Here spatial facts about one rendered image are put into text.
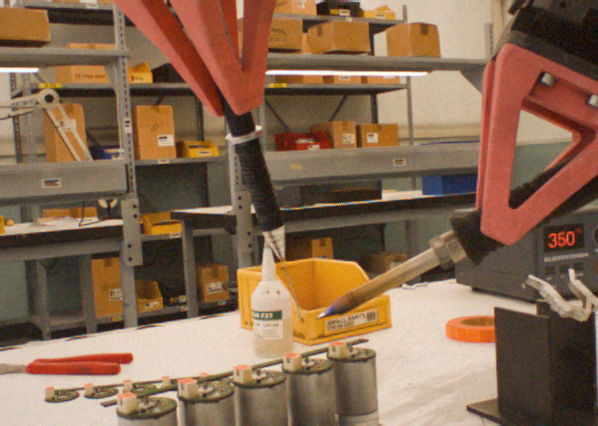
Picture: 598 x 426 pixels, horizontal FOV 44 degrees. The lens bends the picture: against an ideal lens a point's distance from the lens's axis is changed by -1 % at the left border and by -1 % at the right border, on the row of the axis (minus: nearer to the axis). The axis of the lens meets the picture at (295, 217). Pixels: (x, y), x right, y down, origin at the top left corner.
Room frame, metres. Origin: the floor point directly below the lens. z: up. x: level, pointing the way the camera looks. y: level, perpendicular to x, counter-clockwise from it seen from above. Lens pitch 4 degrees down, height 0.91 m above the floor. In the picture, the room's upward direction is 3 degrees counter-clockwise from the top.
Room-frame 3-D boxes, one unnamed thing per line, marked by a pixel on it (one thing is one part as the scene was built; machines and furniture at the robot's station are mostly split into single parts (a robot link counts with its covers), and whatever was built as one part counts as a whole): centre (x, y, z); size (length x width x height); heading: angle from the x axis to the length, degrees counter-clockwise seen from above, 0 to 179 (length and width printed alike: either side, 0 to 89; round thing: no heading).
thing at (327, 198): (3.31, -0.24, 0.77); 0.24 x 0.16 x 0.04; 118
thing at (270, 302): (0.63, 0.03, 0.80); 0.03 x 0.03 x 0.10
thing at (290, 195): (3.15, 0.00, 0.80); 0.15 x 0.12 x 0.10; 48
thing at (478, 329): (0.65, -0.16, 0.76); 0.06 x 0.06 x 0.01
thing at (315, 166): (3.19, -0.37, 0.90); 1.30 x 0.06 x 0.12; 119
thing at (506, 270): (0.85, -0.27, 0.80); 0.15 x 0.12 x 0.10; 20
